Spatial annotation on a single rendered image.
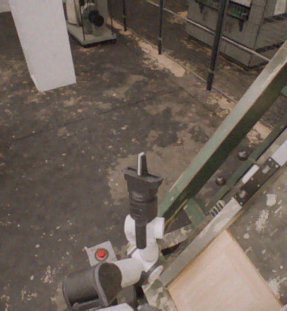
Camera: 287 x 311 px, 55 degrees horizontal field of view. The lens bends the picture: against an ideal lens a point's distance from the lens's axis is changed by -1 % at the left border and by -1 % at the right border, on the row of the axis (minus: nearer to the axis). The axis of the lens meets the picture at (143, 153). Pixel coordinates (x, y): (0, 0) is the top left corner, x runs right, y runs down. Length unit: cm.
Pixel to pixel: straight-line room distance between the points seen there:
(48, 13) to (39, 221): 266
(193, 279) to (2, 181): 240
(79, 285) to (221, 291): 54
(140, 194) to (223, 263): 50
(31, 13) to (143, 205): 356
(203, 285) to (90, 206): 171
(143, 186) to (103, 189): 206
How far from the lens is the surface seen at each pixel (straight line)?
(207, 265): 120
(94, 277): 86
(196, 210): 129
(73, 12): 641
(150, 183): 76
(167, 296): 134
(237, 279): 114
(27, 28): 415
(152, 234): 89
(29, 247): 263
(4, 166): 337
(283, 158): 103
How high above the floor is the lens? 217
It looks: 43 degrees down
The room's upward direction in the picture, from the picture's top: straight up
